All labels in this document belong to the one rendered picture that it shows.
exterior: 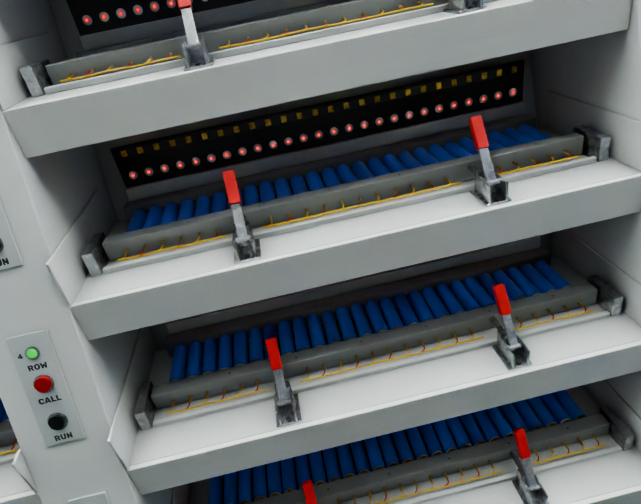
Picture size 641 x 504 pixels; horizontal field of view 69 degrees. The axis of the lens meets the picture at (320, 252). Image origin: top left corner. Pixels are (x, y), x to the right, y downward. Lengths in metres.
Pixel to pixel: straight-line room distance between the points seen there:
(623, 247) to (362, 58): 0.38
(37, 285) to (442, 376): 0.44
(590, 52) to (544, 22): 0.12
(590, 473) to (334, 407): 0.35
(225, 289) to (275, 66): 0.22
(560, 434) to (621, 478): 0.08
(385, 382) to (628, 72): 0.42
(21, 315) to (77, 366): 0.07
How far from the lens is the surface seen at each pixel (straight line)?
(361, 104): 0.63
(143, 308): 0.51
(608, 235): 0.67
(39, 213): 0.52
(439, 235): 0.50
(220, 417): 0.58
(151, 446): 0.59
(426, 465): 0.69
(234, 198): 0.49
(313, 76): 0.48
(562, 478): 0.72
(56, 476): 0.61
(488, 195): 0.52
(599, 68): 0.64
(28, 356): 0.55
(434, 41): 0.50
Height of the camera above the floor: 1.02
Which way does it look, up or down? 12 degrees down
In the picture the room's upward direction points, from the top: 12 degrees counter-clockwise
